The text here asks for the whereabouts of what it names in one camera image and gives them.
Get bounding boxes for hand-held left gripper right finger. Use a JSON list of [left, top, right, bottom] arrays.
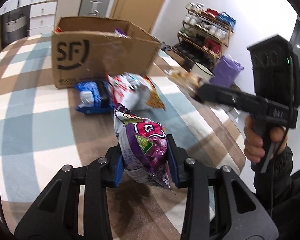
[[166, 134, 273, 240]]

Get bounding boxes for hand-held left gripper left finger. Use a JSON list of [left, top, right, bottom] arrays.
[[14, 146, 124, 240]]

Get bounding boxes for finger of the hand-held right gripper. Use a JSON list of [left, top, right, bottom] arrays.
[[195, 83, 238, 110]]

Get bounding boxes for clear bread stick packet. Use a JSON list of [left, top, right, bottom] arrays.
[[165, 69, 208, 98]]

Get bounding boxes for purple grape candy packet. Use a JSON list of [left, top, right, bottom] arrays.
[[114, 103, 172, 189]]

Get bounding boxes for white red noodle snack packet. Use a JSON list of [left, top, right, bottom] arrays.
[[107, 72, 167, 112]]

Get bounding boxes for purple foil snack packet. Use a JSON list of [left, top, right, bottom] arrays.
[[115, 28, 130, 38]]

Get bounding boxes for brown cardboard box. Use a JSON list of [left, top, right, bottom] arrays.
[[51, 16, 162, 89]]

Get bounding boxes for person's right forearm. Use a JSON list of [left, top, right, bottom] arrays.
[[250, 145, 300, 240]]

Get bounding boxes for person's right hand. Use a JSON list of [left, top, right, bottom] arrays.
[[243, 116, 289, 165]]

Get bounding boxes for white enamel bucket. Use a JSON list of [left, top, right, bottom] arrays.
[[190, 61, 214, 80]]

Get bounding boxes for purple plastic bag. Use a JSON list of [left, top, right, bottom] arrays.
[[210, 55, 244, 88]]

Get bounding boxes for pile of sneakers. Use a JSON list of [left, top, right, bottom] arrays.
[[162, 44, 193, 69]]

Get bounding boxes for wooden shoe rack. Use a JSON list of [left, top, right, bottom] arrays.
[[176, 2, 234, 67]]

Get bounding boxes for blue cookie packet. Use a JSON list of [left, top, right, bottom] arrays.
[[74, 80, 115, 115]]

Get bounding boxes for rows of assorted shoes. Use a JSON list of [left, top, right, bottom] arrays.
[[179, 2, 237, 54]]

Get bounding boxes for checked tablecloth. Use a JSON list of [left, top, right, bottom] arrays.
[[0, 34, 248, 240]]

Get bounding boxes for wooden door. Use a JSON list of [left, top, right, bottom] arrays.
[[110, 0, 177, 30]]

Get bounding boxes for silver suitcase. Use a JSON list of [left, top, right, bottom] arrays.
[[79, 0, 113, 18]]

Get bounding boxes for white suitcase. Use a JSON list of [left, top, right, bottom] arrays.
[[55, 0, 87, 18]]

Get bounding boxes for wicker basket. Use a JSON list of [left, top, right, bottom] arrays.
[[4, 15, 28, 39]]

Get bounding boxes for white drawer desk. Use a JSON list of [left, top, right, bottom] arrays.
[[0, 0, 59, 37]]

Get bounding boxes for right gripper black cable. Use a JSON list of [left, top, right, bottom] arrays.
[[269, 56, 297, 217]]

